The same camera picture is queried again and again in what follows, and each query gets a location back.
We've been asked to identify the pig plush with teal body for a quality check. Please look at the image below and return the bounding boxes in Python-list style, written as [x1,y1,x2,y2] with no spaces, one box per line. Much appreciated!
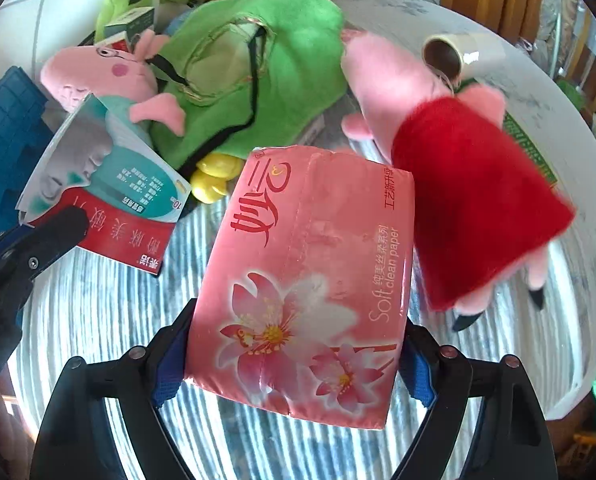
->
[40,30,186,171]

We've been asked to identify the green plush bag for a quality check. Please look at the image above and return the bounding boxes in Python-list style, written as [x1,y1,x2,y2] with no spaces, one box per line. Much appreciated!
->
[148,0,346,171]

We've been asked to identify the white carton box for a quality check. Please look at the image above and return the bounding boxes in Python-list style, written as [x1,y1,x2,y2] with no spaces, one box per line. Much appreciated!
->
[95,31,131,56]

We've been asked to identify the white paper roll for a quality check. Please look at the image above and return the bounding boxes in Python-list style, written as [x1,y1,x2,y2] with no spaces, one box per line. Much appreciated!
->
[422,30,504,81]

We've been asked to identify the floral bed sheet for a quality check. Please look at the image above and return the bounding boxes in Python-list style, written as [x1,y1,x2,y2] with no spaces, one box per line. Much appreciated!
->
[8,0,596,480]

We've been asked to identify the pink floral tissue pack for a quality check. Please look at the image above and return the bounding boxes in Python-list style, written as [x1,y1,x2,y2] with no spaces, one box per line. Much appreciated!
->
[184,146,415,432]

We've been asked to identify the blue plastic container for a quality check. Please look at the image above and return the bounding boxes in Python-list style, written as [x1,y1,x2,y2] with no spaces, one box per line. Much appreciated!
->
[0,66,54,241]

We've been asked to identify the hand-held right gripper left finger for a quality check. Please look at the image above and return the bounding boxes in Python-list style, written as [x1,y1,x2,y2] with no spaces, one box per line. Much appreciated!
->
[30,300,199,480]

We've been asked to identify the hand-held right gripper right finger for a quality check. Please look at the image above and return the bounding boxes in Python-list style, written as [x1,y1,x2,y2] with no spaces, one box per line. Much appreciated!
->
[400,322,559,480]

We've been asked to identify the red teal medicine box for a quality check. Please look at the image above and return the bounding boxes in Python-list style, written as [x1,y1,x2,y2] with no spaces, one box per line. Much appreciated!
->
[17,94,193,276]

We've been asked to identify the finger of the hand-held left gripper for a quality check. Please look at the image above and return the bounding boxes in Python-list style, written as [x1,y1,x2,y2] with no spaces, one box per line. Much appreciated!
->
[0,207,89,322]

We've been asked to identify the dark green medicine box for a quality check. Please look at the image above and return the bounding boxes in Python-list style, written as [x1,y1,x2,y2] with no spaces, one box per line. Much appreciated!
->
[500,110,559,186]

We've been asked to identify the small green white box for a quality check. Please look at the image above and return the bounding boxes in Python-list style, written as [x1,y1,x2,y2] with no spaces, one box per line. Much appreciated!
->
[105,7,159,43]

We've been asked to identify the yellow duck toy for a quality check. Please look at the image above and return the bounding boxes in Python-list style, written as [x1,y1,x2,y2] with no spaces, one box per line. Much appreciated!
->
[190,152,241,204]

